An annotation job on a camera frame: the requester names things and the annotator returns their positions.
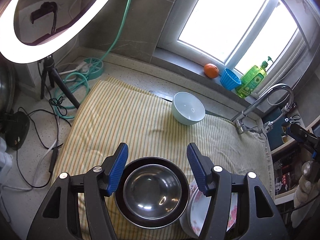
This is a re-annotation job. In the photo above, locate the stainless steel mixing bowl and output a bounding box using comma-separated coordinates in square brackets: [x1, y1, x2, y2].
[114, 157, 189, 230]

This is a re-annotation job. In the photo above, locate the chrome kitchen faucet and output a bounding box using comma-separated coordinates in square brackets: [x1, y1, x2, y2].
[231, 83, 294, 134]

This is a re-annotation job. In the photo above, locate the right gloved hand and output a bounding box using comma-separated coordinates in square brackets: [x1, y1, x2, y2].
[291, 161, 319, 228]

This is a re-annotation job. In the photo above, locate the green dish soap bottle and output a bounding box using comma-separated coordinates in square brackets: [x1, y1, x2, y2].
[235, 56, 273, 99]

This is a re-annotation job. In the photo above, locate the blue ribbed plastic cup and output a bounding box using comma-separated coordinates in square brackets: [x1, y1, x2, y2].
[220, 68, 241, 90]

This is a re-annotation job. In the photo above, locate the light blue ceramic bowl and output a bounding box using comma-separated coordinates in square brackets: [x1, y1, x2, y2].
[171, 92, 206, 126]

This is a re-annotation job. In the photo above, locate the orange tangerine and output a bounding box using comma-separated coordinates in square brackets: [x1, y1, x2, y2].
[204, 63, 220, 79]

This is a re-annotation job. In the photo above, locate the striped yellow cloth mat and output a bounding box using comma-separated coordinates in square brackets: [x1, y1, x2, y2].
[51, 76, 276, 240]

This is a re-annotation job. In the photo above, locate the black tripod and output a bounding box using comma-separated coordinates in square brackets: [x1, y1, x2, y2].
[37, 55, 80, 109]

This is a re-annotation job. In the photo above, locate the black cable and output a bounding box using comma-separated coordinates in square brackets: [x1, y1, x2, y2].
[15, 96, 72, 189]

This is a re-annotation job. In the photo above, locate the teal green hose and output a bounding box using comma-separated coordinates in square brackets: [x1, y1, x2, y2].
[53, 0, 141, 120]

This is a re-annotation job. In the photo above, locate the white ring light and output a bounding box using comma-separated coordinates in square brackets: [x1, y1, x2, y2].
[1, 0, 109, 64]

